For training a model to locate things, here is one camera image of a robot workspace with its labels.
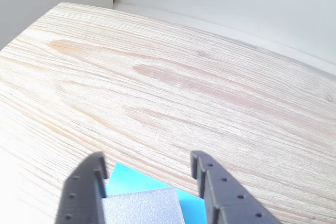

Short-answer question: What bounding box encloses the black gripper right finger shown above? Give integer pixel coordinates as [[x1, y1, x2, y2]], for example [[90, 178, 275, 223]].
[[190, 150, 284, 224]]

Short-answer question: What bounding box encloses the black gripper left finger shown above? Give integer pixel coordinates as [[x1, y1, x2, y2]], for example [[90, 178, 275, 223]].
[[54, 151, 109, 224]]

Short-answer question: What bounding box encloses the large grey square block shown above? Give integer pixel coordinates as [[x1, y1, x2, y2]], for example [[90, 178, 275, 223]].
[[101, 187, 186, 224]]

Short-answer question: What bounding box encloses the blue paper sheet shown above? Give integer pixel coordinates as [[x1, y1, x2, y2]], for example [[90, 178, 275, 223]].
[[104, 163, 207, 224]]

